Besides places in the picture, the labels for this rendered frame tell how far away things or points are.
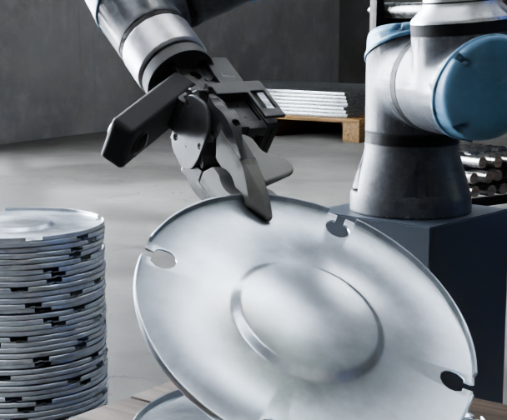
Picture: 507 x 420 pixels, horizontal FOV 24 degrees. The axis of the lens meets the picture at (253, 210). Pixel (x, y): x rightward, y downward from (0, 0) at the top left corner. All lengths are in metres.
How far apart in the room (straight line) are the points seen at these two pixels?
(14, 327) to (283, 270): 0.94
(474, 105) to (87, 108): 5.61
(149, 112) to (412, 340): 0.31
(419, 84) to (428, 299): 0.37
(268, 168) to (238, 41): 6.93
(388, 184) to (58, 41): 5.29
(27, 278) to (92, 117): 5.03
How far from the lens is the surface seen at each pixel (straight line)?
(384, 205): 1.46
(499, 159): 3.59
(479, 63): 1.32
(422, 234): 1.42
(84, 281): 1.93
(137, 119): 1.09
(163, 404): 1.07
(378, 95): 1.47
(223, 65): 1.20
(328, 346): 0.96
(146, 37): 1.18
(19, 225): 1.98
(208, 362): 0.92
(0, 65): 6.36
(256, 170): 1.06
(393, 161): 1.47
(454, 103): 1.31
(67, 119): 6.74
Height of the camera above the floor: 0.70
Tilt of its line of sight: 10 degrees down
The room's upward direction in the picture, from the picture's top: straight up
